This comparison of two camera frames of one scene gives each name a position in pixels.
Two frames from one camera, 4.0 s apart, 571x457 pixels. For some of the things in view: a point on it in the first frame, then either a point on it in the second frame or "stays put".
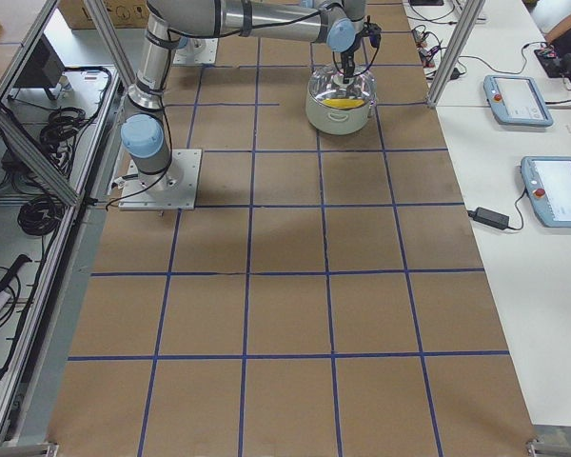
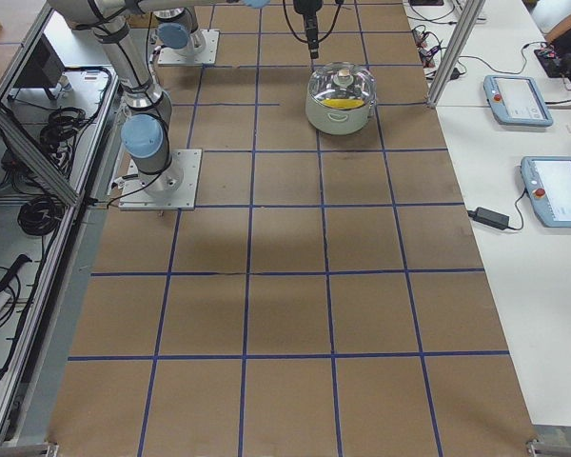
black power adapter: x=489 y=217 stays put
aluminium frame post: x=464 y=29 stays put
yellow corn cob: x=344 y=103 stays put
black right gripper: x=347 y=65 → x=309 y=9
